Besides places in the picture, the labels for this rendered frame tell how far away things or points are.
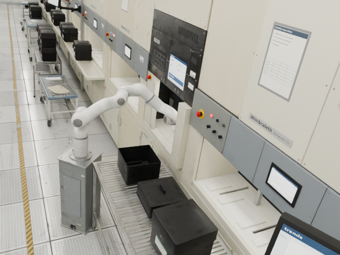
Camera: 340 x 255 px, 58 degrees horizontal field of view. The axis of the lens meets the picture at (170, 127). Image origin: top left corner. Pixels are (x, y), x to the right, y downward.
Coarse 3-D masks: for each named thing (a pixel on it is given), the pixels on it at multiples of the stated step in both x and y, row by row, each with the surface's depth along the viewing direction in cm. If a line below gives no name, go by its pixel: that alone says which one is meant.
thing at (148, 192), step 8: (144, 184) 227; (152, 184) 228; (160, 184) 224; (168, 184) 230; (176, 184) 231; (136, 192) 232; (144, 192) 219; (152, 192) 220; (160, 192) 221; (168, 192) 222; (176, 192) 223; (144, 200) 217; (152, 200) 212; (160, 200) 213; (168, 200) 214; (176, 200) 215; (184, 200) 217; (144, 208) 218; (152, 208) 207
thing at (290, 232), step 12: (288, 216) 81; (276, 228) 82; (288, 228) 80; (300, 228) 78; (312, 228) 78; (276, 240) 82; (288, 240) 80; (300, 240) 78; (312, 240) 76; (324, 240) 75; (336, 240) 76; (276, 252) 83; (288, 252) 81; (300, 252) 79; (312, 252) 77; (324, 252) 75; (336, 252) 74
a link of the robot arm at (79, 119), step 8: (120, 96) 234; (128, 96) 242; (96, 104) 243; (104, 104) 241; (112, 104) 238; (120, 104) 235; (80, 112) 241; (88, 112) 242; (96, 112) 244; (72, 120) 241; (80, 120) 241; (88, 120) 244
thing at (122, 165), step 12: (120, 156) 246; (132, 156) 262; (144, 156) 267; (156, 156) 250; (120, 168) 250; (132, 168) 233; (144, 168) 238; (156, 168) 243; (132, 180) 239; (144, 180) 244
